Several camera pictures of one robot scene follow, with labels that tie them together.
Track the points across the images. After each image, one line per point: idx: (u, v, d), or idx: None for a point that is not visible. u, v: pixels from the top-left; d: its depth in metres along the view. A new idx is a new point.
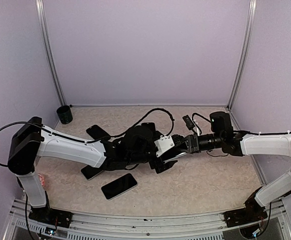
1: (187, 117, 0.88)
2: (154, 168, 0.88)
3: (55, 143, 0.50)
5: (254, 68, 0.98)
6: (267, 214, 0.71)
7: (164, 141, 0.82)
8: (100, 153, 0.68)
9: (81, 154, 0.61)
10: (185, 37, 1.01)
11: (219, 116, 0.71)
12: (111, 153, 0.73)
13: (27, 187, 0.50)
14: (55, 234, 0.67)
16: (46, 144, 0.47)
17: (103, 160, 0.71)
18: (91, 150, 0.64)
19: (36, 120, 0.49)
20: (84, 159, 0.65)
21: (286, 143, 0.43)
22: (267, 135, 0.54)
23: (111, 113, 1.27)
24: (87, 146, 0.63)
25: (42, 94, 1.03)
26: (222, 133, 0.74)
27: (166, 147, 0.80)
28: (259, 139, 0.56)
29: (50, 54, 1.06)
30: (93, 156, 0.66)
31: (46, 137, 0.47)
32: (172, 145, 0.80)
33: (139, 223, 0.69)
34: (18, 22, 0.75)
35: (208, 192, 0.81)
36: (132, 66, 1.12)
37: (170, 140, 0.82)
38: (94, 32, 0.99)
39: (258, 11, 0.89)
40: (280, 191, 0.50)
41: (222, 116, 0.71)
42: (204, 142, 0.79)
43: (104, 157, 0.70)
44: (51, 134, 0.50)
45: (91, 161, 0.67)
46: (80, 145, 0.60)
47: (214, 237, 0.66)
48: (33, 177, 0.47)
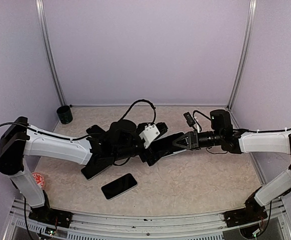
1: (188, 113, 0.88)
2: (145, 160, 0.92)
3: (40, 141, 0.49)
5: (254, 68, 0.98)
6: (267, 214, 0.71)
7: (149, 130, 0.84)
8: (86, 149, 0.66)
9: (67, 152, 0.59)
10: (185, 37, 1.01)
11: (219, 114, 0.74)
12: (97, 149, 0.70)
13: (22, 188, 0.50)
14: (55, 234, 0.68)
16: (32, 143, 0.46)
17: (90, 157, 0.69)
18: (77, 147, 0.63)
19: (23, 120, 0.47)
20: (70, 157, 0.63)
21: (284, 140, 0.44)
22: (265, 133, 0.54)
23: (111, 113, 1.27)
24: (72, 143, 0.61)
25: (42, 94, 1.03)
26: (221, 130, 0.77)
27: (152, 136, 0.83)
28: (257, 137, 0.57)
29: (50, 54, 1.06)
30: (79, 153, 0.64)
31: (32, 136, 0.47)
32: (158, 132, 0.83)
33: (139, 223, 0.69)
34: (18, 22, 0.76)
35: (208, 192, 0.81)
36: (133, 66, 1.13)
37: (154, 128, 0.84)
38: (94, 32, 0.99)
39: (258, 12, 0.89)
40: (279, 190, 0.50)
41: (222, 113, 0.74)
42: (204, 139, 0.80)
43: (91, 153, 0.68)
44: (36, 133, 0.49)
45: (78, 158, 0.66)
46: (65, 142, 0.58)
47: (214, 237, 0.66)
48: (25, 177, 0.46)
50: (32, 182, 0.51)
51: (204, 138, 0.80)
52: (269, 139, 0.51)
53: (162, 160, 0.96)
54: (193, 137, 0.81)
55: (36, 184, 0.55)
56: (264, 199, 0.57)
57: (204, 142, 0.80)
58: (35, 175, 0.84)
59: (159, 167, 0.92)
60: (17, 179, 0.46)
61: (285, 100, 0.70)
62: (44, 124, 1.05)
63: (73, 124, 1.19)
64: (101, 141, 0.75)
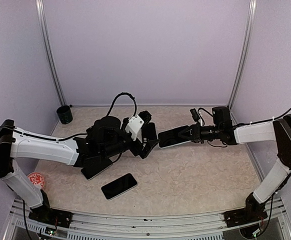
1: (194, 109, 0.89)
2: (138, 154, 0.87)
3: (26, 142, 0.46)
5: (254, 68, 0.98)
6: (267, 214, 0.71)
7: (133, 122, 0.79)
8: (73, 150, 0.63)
9: (53, 153, 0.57)
10: (185, 37, 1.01)
11: (219, 109, 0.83)
12: (84, 149, 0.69)
13: (18, 188, 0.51)
14: (55, 234, 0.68)
16: (18, 145, 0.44)
17: (77, 156, 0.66)
18: (63, 148, 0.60)
19: (9, 123, 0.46)
20: (57, 157, 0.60)
21: (269, 126, 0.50)
22: (255, 123, 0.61)
23: (111, 113, 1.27)
24: (58, 144, 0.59)
25: (42, 94, 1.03)
26: (220, 125, 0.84)
27: (137, 127, 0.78)
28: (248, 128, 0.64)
29: (50, 54, 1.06)
30: (66, 153, 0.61)
31: (18, 138, 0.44)
32: (142, 122, 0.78)
33: (139, 223, 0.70)
34: (18, 22, 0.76)
35: (208, 192, 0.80)
36: (133, 66, 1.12)
37: (138, 118, 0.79)
38: (94, 32, 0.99)
39: (258, 12, 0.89)
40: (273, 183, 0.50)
41: (222, 110, 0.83)
42: (205, 132, 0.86)
43: (77, 153, 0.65)
44: (22, 135, 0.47)
45: (65, 159, 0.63)
46: (51, 143, 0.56)
47: (214, 237, 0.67)
48: (16, 178, 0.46)
50: (26, 181, 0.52)
51: (206, 131, 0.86)
52: (258, 128, 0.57)
53: (162, 160, 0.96)
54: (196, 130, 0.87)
55: (30, 183, 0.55)
56: (262, 195, 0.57)
57: (206, 135, 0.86)
58: (35, 175, 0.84)
59: (159, 167, 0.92)
60: (9, 180, 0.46)
61: (285, 100, 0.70)
62: (43, 124, 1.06)
63: (74, 124, 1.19)
64: (88, 141, 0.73)
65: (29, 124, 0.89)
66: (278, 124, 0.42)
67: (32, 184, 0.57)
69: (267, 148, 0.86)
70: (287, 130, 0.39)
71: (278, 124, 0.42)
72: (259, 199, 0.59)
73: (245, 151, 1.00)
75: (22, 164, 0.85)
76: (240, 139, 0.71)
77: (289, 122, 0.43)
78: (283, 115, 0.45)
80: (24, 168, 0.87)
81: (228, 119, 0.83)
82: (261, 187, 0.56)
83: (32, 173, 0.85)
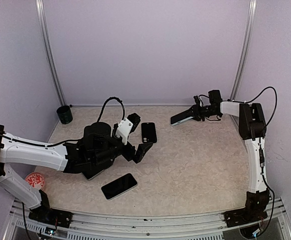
1: (195, 96, 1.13)
2: (132, 158, 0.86)
3: (15, 149, 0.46)
5: (253, 68, 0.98)
6: (267, 213, 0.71)
7: (122, 125, 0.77)
8: (62, 156, 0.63)
9: (43, 159, 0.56)
10: (185, 36, 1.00)
11: (211, 93, 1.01)
12: (74, 156, 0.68)
13: (13, 191, 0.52)
14: (55, 234, 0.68)
16: (7, 151, 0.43)
17: (66, 163, 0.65)
18: (52, 153, 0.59)
19: None
20: (45, 164, 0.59)
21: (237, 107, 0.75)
22: (233, 102, 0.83)
23: (111, 113, 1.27)
24: (47, 150, 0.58)
25: (42, 93, 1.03)
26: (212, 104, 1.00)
27: (127, 130, 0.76)
28: (228, 103, 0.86)
29: (50, 54, 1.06)
30: (55, 160, 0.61)
31: (6, 144, 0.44)
32: (131, 124, 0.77)
33: (139, 223, 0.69)
34: (17, 21, 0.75)
35: (208, 192, 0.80)
36: (133, 66, 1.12)
37: (127, 121, 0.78)
38: (94, 31, 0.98)
39: (258, 12, 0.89)
40: (253, 161, 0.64)
41: (212, 92, 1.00)
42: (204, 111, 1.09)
43: (66, 160, 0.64)
44: (11, 141, 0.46)
45: (53, 165, 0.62)
46: (40, 149, 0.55)
47: (214, 237, 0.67)
48: (10, 180, 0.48)
50: (20, 183, 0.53)
51: (203, 109, 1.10)
52: (234, 107, 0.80)
53: (162, 160, 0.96)
54: (196, 109, 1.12)
55: (25, 184, 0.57)
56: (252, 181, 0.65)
57: (205, 113, 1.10)
58: (35, 175, 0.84)
59: (159, 167, 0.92)
60: (3, 183, 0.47)
61: (272, 102, 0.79)
62: (43, 124, 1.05)
63: (74, 124, 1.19)
64: (78, 147, 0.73)
65: (29, 125, 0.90)
66: (246, 110, 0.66)
67: (28, 185, 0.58)
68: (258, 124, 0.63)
69: (267, 148, 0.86)
70: (248, 118, 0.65)
71: (245, 109, 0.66)
72: (254, 187, 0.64)
73: (245, 151, 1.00)
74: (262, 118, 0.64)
75: (22, 164, 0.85)
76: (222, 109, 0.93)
77: (255, 109, 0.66)
78: (254, 103, 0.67)
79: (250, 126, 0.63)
80: (24, 169, 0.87)
81: (216, 97, 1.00)
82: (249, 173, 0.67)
83: (32, 173, 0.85)
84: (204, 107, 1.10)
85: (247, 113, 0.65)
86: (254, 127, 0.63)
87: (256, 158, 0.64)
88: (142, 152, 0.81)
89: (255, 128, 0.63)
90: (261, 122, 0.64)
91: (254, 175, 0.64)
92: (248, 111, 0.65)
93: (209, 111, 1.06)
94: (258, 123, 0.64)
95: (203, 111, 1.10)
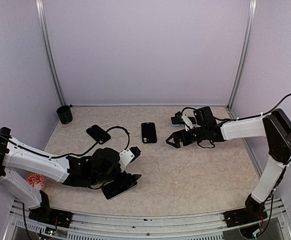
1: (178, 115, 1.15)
2: (121, 186, 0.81)
3: (20, 155, 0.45)
5: (254, 67, 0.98)
6: (267, 213, 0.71)
7: (124, 154, 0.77)
8: (64, 169, 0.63)
9: (44, 167, 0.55)
10: (186, 35, 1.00)
11: (200, 110, 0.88)
12: (75, 169, 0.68)
13: (13, 191, 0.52)
14: (55, 234, 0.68)
16: (11, 156, 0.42)
17: (67, 176, 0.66)
18: (54, 166, 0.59)
19: (6, 131, 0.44)
20: (46, 173, 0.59)
21: (258, 122, 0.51)
22: (241, 120, 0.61)
23: (111, 113, 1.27)
24: (50, 161, 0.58)
25: (41, 93, 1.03)
26: (204, 125, 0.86)
27: (127, 161, 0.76)
28: (235, 123, 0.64)
29: (50, 53, 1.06)
30: (55, 171, 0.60)
31: (12, 149, 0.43)
32: (133, 155, 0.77)
33: (139, 223, 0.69)
34: (17, 20, 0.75)
35: (208, 192, 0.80)
36: (132, 66, 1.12)
37: (129, 152, 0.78)
38: (93, 30, 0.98)
39: (258, 11, 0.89)
40: (270, 180, 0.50)
41: (203, 109, 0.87)
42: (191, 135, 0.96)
43: (67, 173, 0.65)
44: (17, 147, 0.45)
45: (53, 175, 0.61)
46: (43, 158, 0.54)
47: (214, 237, 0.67)
48: (10, 182, 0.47)
50: (22, 184, 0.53)
51: (191, 133, 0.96)
52: (246, 124, 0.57)
53: (162, 160, 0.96)
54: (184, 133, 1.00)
55: (26, 184, 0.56)
56: (260, 192, 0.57)
57: (193, 137, 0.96)
58: (35, 175, 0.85)
59: (159, 167, 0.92)
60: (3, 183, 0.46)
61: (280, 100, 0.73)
62: (43, 123, 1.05)
63: (74, 124, 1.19)
64: (82, 162, 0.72)
65: (29, 125, 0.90)
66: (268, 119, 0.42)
67: (28, 186, 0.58)
68: None
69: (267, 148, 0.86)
70: (280, 130, 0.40)
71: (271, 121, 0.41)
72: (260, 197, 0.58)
73: (245, 151, 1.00)
74: None
75: None
76: (226, 136, 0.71)
77: (276, 115, 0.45)
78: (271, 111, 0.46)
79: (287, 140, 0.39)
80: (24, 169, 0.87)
81: (210, 118, 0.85)
82: (259, 186, 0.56)
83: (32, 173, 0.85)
84: (192, 131, 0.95)
85: (276, 124, 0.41)
86: None
87: (274, 180, 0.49)
88: (134, 180, 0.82)
89: None
90: None
91: (262, 188, 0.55)
92: (276, 122, 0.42)
93: (200, 136, 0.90)
94: (289, 133, 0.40)
95: (190, 135, 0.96)
